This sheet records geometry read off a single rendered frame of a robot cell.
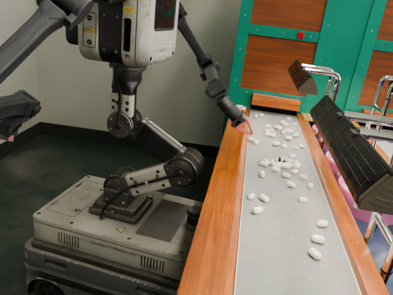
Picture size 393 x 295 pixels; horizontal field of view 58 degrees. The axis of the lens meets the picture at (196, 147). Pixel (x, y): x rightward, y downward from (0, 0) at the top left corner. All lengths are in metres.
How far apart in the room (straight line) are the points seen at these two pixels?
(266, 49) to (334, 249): 1.51
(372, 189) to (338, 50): 1.78
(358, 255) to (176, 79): 2.51
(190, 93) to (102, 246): 2.08
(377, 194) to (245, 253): 0.44
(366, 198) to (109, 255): 1.07
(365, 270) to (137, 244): 0.79
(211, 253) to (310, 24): 1.71
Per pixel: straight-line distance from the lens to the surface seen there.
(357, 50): 2.41
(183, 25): 1.74
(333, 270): 1.03
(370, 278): 1.01
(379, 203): 0.67
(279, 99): 2.31
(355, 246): 1.11
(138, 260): 1.44
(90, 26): 1.27
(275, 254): 1.01
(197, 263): 0.89
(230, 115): 1.51
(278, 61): 2.35
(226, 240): 0.97
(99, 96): 3.49
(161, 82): 3.30
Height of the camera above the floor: 1.32
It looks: 21 degrees down
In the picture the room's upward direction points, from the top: 7 degrees clockwise
